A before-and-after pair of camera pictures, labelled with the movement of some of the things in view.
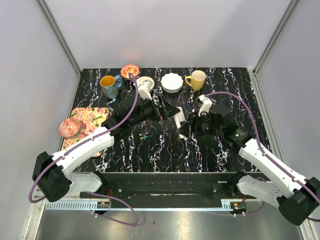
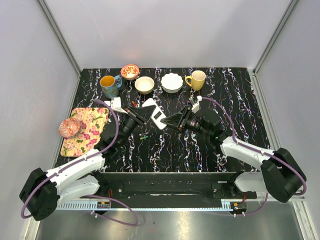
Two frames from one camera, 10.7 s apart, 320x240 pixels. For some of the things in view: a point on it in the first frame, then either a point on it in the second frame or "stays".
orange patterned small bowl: x=127 y=69 stays
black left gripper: x=169 y=110 to x=147 y=111
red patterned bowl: x=69 y=127 stays
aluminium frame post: x=62 y=42 stays
